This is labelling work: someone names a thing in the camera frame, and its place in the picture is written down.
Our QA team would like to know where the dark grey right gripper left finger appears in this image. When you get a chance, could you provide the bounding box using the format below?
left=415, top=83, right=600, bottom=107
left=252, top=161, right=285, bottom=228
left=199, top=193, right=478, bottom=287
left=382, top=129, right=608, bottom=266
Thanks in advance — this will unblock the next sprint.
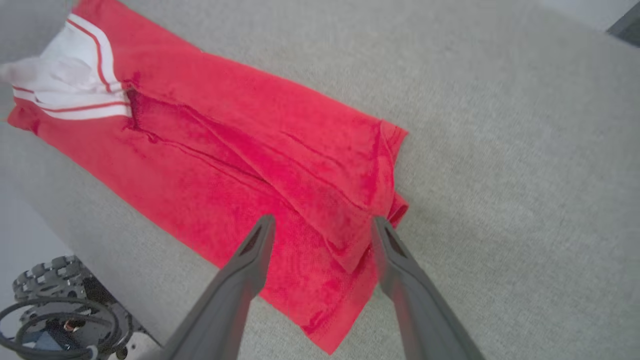
left=160, top=214, right=277, bottom=360

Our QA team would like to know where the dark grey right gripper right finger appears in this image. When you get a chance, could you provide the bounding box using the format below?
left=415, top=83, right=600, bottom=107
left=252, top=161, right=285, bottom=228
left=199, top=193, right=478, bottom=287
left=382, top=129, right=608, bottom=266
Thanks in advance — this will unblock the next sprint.
left=370, top=216, right=486, bottom=360

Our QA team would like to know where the red and white jersey garment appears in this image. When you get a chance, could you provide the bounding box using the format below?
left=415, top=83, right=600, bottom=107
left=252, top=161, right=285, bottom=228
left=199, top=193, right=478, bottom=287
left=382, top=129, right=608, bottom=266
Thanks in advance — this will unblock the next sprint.
left=6, top=0, right=410, bottom=356

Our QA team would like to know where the grey fabric sofa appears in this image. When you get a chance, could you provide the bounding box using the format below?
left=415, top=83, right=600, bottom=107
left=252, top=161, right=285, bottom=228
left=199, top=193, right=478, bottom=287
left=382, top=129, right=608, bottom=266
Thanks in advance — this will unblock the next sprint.
left=0, top=0, right=640, bottom=360

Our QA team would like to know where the grey robot wheeled base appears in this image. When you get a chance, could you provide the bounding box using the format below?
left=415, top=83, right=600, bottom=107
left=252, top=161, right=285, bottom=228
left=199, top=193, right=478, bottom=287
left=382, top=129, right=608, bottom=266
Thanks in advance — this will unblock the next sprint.
left=0, top=255, right=162, bottom=360

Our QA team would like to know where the black looped base cable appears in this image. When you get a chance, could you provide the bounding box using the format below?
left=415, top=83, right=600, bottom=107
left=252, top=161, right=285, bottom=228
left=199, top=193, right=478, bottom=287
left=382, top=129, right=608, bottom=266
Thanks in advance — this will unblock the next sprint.
left=0, top=297, right=123, bottom=360

